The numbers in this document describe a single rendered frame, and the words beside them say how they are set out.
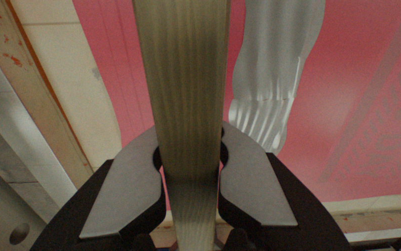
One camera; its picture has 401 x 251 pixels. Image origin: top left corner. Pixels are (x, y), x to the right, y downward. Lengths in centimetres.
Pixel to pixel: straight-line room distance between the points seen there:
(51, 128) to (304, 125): 28
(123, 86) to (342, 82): 23
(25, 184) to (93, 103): 227
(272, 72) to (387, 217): 41
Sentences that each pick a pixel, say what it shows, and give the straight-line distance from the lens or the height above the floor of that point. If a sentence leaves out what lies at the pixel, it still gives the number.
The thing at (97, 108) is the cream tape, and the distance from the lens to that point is 20.
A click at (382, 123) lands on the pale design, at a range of 31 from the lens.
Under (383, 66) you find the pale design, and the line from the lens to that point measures 26.
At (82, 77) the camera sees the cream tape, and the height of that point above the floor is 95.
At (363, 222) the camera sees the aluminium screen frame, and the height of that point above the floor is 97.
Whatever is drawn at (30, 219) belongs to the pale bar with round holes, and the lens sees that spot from 31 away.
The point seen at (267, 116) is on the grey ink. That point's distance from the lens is 19.
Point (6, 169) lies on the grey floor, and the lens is 238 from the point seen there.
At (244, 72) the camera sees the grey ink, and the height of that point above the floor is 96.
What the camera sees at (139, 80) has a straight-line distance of 17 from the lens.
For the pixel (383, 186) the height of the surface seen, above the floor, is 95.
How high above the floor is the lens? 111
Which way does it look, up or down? 59 degrees down
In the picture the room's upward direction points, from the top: 174 degrees clockwise
